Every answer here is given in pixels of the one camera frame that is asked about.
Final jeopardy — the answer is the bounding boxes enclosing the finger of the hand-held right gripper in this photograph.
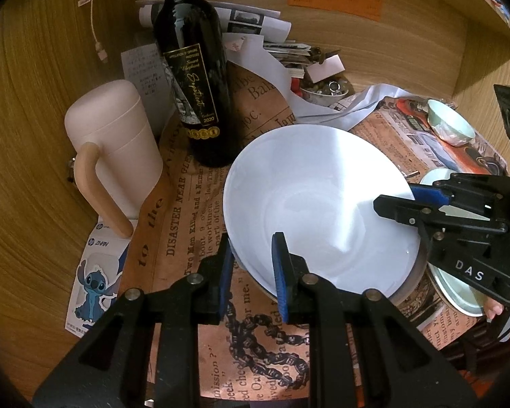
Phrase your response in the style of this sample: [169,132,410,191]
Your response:
[373,194,509,239]
[409,172,510,222]

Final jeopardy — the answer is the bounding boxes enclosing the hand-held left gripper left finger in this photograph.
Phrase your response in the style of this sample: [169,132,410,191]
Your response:
[32,233,235,408]

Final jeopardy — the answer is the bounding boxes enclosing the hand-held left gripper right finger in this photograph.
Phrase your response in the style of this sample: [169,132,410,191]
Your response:
[271,232,479,408]

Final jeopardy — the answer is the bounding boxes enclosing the brown-rimmed white bowl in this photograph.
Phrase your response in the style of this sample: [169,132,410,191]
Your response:
[233,246,428,307]

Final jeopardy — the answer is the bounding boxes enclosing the white plate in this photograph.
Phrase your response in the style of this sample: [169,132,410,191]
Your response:
[222,124,421,300]

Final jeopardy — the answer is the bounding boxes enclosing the person's right hand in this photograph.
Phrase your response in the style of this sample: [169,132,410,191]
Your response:
[484,300,505,320]

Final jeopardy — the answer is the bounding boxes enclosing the mint green plate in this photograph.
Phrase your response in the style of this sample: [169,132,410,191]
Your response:
[419,168,489,318]

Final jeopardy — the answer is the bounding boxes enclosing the newspaper-print tablecloth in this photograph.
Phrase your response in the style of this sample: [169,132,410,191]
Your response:
[119,62,510,408]

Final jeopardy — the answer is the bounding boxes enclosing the small mint green bowl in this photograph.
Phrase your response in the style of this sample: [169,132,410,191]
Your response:
[426,99,477,146]

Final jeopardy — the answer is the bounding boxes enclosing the crumpled white paper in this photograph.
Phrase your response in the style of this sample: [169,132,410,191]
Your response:
[297,85,413,132]

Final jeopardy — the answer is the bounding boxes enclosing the cartoon sticker card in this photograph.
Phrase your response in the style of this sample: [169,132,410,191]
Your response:
[64,217,133,341]

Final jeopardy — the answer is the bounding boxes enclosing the small bowl of trinkets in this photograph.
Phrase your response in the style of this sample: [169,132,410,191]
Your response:
[300,77,354,105]

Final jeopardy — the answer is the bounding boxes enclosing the white card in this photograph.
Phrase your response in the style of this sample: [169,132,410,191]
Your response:
[308,55,346,84]

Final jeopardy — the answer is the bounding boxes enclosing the pale pink pitcher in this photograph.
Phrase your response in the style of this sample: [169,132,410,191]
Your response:
[65,79,164,237]

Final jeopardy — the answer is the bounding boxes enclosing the orange sticky note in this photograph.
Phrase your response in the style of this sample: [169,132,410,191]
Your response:
[288,0,383,22]

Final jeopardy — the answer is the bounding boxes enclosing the white note paper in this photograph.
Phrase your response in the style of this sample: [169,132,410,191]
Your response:
[121,42,173,99]

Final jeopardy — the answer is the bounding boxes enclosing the printed paper sheets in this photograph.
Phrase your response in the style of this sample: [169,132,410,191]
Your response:
[136,0,294,47]

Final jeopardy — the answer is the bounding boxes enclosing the dark wine bottle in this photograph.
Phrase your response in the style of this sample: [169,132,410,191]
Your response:
[153,0,234,168]

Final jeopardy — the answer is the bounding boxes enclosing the white cable with plug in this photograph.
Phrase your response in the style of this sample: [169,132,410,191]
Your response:
[79,0,109,64]

